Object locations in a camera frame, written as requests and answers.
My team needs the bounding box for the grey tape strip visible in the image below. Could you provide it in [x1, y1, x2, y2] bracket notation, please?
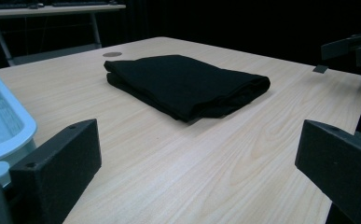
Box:
[312, 64, 329, 75]

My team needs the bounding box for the black keyboard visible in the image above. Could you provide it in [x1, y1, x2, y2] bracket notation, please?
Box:
[0, 3, 30, 10]
[51, 1, 111, 7]

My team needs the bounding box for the black cloth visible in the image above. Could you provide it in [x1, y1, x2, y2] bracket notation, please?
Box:
[103, 54, 271, 123]

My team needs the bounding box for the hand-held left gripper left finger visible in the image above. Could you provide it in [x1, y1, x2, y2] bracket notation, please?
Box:
[9, 119, 103, 224]

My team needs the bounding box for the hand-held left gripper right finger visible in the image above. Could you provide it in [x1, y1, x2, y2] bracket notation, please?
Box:
[294, 119, 361, 224]

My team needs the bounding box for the light blue plastic basket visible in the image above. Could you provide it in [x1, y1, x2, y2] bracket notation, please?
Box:
[0, 58, 38, 188]

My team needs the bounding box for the white metal stand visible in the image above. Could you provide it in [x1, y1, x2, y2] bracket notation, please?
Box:
[0, 3, 127, 67]

